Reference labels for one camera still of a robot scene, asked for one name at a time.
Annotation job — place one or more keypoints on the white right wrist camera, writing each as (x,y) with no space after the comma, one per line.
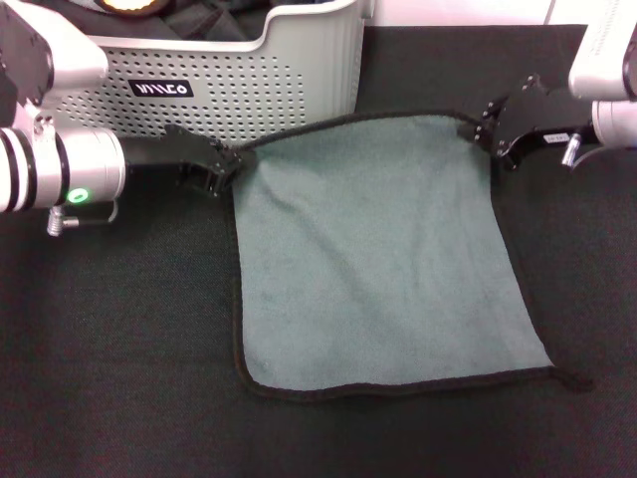
(602,50)

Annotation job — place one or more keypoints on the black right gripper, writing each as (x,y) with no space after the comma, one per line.
(542,114)

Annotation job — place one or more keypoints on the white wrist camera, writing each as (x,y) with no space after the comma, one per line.
(602,50)
(74,55)

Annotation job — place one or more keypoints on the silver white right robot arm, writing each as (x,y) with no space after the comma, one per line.
(617,124)

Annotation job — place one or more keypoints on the dark cloth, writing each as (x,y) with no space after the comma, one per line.
(199,25)

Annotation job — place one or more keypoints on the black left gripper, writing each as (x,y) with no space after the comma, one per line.
(174,154)

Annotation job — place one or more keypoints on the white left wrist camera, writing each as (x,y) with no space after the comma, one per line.
(74,55)

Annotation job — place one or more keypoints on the yellow and grey towel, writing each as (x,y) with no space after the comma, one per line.
(373,249)

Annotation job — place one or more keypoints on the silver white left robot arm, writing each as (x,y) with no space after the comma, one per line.
(74,164)

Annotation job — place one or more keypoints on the grey perforated plastic storage box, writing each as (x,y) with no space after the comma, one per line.
(298,74)

